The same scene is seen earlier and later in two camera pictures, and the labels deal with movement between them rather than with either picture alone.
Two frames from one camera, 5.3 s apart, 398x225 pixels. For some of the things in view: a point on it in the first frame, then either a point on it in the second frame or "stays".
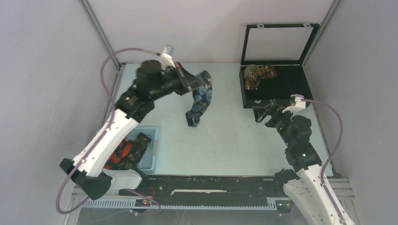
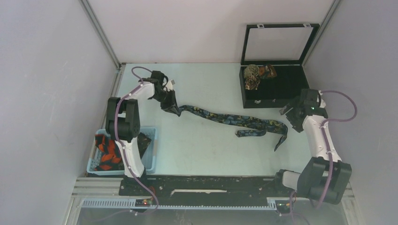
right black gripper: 275,113 → 295,124
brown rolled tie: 252,82 stays
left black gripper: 187,81 → 171,106
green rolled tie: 251,70 stays
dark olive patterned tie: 139,147 stays
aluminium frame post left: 88,10 stays
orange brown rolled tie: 267,71 stays
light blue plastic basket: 148,163 stays
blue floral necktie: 202,97 → 240,120
